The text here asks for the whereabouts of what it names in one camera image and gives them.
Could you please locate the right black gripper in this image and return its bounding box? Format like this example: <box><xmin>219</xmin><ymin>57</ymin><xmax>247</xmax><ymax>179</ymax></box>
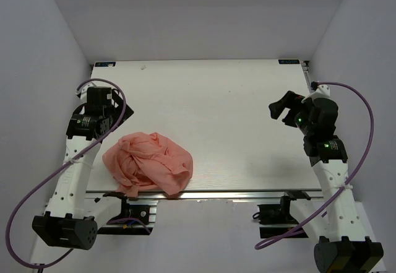
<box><xmin>269</xmin><ymin>91</ymin><xmax>314</xmax><ymax>136</ymax></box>

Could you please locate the salmon pink jacket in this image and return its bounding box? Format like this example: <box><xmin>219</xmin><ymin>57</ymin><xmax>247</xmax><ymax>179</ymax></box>
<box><xmin>102</xmin><ymin>132</ymin><xmax>193</xmax><ymax>197</ymax></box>

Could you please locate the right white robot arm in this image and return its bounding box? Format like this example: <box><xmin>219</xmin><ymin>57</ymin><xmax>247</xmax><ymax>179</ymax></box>
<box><xmin>269</xmin><ymin>91</ymin><xmax>384</xmax><ymax>272</ymax></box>

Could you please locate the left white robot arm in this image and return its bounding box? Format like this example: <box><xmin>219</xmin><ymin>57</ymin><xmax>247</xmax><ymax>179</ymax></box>
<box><xmin>32</xmin><ymin>84</ymin><xmax>134</xmax><ymax>250</ymax></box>

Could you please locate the left blue table label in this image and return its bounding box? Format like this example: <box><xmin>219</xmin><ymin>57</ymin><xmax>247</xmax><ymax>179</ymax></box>
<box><xmin>94</xmin><ymin>61</ymin><xmax>116</xmax><ymax>67</ymax></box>

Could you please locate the blue table label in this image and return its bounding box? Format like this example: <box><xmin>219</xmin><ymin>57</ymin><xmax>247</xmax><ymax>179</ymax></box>
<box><xmin>94</xmin><ymin>61</ymin><xmax>116</xmax><ymax>67</ymax></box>
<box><xmin>278</xmin><ymin>59</ymin><xmax>300</xmax><ymax>64</ymax></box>

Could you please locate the right blue table label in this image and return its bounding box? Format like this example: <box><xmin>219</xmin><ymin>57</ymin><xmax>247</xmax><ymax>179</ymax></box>
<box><xmin>278</xmin><ymin>59</ymin><xmax>300</xmax><ymax>64</ymax></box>

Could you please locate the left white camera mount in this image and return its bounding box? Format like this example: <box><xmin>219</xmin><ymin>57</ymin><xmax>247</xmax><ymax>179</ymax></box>
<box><xmin>75</xmin><ymin>82</ymin><xmax>97</xmax><ymax>103</ymax></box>

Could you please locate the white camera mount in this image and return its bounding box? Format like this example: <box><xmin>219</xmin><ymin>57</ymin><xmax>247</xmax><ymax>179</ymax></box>
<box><xmin>75</xmin><ymin>82</ymin><xmax>97</xmax><ymax>103</ymax></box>
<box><xmin>301</xmin><ymin>81</ymin><xmax>330</xmax><ymax>103</ymax></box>

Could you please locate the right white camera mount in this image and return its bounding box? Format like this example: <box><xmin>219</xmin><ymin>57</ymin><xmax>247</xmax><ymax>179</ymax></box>
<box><xmin>301</xmin><ymin>81</ymin><xmax>330</xmax><ymax>103</ymax></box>

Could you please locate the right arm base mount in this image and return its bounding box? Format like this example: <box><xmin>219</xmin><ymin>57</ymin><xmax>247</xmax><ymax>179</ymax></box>
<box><xmin>252</xmin><ymin>191</ymin><xmax>311</xmax><ymax>239</ymax></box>

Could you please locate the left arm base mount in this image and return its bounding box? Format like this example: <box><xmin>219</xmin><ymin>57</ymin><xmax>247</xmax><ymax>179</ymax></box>
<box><xmin>88</xmin><ymin>192</ymin><xmax>157</xmax><ymax>235</ymax></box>

